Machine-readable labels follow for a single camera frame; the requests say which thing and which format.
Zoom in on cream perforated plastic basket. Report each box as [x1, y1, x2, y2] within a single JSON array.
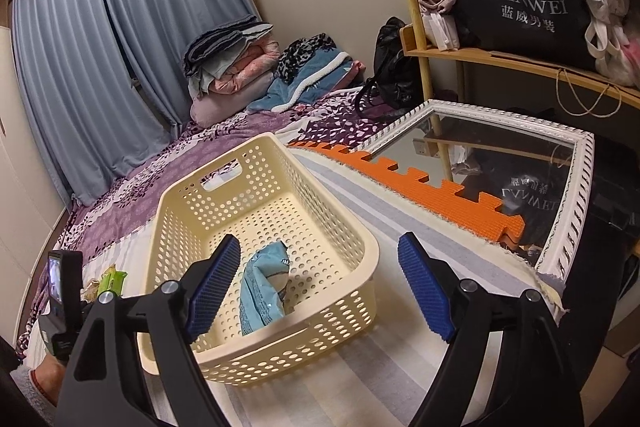
[[145, 133, 378, 386]]

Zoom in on leopard print cloth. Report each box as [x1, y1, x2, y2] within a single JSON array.
[[276, 32, 336, 84]]

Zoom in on blue-grey curtain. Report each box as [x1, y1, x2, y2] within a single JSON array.
[[12, 0, 255, 206]]

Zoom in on white framed mirror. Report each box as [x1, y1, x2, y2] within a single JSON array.
[[360, 100, 594, 289]]

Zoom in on black backpack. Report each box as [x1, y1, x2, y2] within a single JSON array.
[[354, 16, 424, 120]]

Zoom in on orange foam puzzle mat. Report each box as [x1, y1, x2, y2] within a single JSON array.
[[288, 141, 525, 249]]

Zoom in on purple floral bed sheet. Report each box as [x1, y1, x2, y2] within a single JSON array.
[[16, 88, 405, 366]]

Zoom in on striped white blue sheet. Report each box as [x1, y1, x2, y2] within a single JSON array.
[[22, 146, 569, 427]]

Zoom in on stack of folded quilts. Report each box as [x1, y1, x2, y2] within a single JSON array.
[[182, 15, 280, 128]]

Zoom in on light blue snack bag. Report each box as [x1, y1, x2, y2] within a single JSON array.
[[239, 242, 290, 336]]

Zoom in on white tote bags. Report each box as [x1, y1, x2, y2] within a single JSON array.
[[585, 0, 639, 88]]

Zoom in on person's left hand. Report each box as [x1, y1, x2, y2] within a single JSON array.
[[30, 352, 66, 407]]

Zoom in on small green wafer pack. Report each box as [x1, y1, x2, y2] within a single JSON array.
[[98, 265, 128, 296]]

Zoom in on clear bag of crackers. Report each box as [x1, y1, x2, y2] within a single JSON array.
[[80, 279, 100, 303]]

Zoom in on pink cloth on shelf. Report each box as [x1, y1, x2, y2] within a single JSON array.
[[418, 0, 460, 51]]

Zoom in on white wardrobe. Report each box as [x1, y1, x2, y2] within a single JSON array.
[[1, 27, 64, 343]]

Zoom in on blue folded blanket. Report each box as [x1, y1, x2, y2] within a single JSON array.
[[246, 49, 363, 113]]

